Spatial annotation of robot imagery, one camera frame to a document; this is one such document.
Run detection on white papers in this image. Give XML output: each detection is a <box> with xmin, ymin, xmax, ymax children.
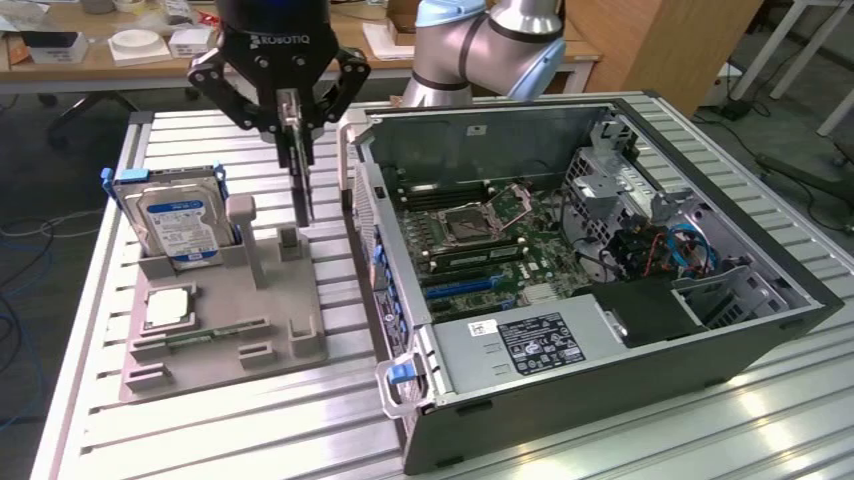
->
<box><xmin>362</xmin><ymin>22</ymin><xmax>419</xmax><ymax>61</ymax></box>

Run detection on CPU socket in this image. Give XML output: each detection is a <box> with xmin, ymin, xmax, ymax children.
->
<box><xmin>436</xmin><ymin>204</ymin><xmax>503</xmax><ymax>247</ymax></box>

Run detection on thin dark RAM module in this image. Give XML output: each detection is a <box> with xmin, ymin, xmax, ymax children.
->
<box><xmin>275</xmin><ymin>88</ymin><xmax>316</xmax><ymax>230</ymax></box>

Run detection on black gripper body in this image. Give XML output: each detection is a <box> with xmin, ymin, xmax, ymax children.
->
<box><xmin>216</xmin><ymin>0</ymin><xmax>341</xmax><ymax>95</ymax></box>

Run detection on metal disk bay cage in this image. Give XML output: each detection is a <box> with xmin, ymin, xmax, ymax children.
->
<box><xmin>559</xmin><ymin>117</ymin><xmax>672</xmax><ymax>251</ymax></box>

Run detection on white table frame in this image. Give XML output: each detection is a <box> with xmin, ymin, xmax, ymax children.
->
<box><xmin>730</xmin><ymin>0</ymin><xmax>854</xmax><ymax>136</ymax></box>

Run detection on green motherboard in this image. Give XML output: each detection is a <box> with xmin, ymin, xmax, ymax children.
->
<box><xmin>392</xmin><ymin>178</ymin><xmax>596</xmax><ymax>324</ymax></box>

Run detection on cardboard box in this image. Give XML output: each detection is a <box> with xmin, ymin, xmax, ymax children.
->
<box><xmin>386</xmin><ymin>0</ymin><xmax>420</xmax><ymax>46</ymax></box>

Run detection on white round holder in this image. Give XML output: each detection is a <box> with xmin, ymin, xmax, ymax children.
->
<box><xmin>107</xmin><ymin>28</ymin><xmax>173</xmax><ymax>68</ymax></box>

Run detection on grey power supply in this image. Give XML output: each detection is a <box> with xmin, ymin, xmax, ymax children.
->
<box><xmin>426</xmin><ymin>293</ymin><xmax>630</xmax><ymax>397</ymax></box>

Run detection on small white box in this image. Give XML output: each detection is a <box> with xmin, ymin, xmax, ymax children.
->
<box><xmin>167</xmin><ymin>27</ymin><xmax>219</xmax><ymax>59</ymax></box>

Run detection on blue expansion slot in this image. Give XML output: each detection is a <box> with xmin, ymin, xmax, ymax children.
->
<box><xmin>426</xmin><ymin>277</ymin><xmax>508</xmax><ymax>301</ymax></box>

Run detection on wooden desk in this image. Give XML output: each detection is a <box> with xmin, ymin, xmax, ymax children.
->
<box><xmin>0</xmin><ymin>0</ymin><xmax>602</xmax><ymax>109</ymax></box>

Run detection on white box with black lid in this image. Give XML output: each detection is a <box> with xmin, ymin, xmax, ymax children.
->
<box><xmin>19</xmin><ymin>30</ymin><xmax>91</xmax><ymax>65</ymax></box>

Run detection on silver CPU chip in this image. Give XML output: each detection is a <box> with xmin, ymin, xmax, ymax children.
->
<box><xmin>144</xmin><ymin>288</ymin><xmax>192</xmax><ymax>329</ymax></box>

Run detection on red wire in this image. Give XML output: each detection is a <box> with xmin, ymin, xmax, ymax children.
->
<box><xmin>650</xmin><ymin>230</ymin><xmax>670</xmax><ymax>276</ymax></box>

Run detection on metal socket cover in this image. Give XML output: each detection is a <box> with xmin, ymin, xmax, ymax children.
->
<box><xmin>488</xmin><ymin>182</ymin><xmax>535</xmax><ymax>212</ymax></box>

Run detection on wooden cabinet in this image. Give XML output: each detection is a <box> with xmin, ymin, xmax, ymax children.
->
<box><xmin>563</xmin><ymin>0</ymin><xmax>766</xmax><ymax>116</ymax></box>

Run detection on grey parts rack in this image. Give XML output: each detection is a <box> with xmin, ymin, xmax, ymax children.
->
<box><xmin>117</xmin><ymin>194</ymin><xmax>329</xmax><ymax>404</ymax></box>

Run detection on green RAM stick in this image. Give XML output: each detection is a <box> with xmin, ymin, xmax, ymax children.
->
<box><xmin>163</xmin><ymin>319</ymin><xmax>259</xmax><ymax>346</ymax></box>

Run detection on blue wire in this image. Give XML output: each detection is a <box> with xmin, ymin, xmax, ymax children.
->
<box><xmin>666</xmin><ymin>222</ymin><xmax>720</xmax><ymax>279</ymax></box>

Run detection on black plastic shroud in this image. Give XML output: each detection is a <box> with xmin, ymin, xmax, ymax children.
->
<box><xmin>591</xmin><ymin>277</ymin><xmax>712</xmax><ymax>350</ymax></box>

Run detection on black open PC case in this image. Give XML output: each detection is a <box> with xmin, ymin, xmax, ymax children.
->
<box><xmin>336</xmin><ymin>97</ymin><xmax>847</xmax><ymax>476</ymax></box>

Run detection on grey metal drive bracket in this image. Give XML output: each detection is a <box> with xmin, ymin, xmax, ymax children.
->
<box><xmin>670</xmin><ymin>264</ymin><xmax>802</xmax><ymax>334</ymax></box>

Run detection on hard disk with blue carrier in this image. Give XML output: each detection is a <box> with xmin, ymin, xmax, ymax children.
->
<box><xmin>99</xmin><ymin>162</ymin><xmax>228</xmax><ymax>271</ymax></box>

